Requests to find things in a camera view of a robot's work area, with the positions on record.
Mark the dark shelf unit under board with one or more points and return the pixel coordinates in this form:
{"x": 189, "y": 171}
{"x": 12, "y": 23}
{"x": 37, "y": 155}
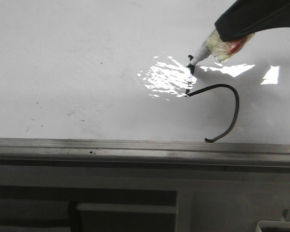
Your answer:
{"x": 50, "y": 209}

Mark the white whiteboard marker with tape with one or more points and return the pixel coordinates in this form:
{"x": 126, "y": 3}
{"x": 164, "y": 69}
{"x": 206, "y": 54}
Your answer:
{"x": 221, "y": 51}

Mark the white whiteboard with metal frame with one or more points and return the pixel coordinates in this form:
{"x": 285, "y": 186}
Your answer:
{"x": 104, "y": 83}

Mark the white bin corner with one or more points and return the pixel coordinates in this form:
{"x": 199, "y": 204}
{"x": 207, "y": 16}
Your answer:
{"x": 272, "y": 226}

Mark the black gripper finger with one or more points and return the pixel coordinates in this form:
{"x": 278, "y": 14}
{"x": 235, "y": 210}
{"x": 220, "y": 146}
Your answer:
{"x": 245, "y": 17}

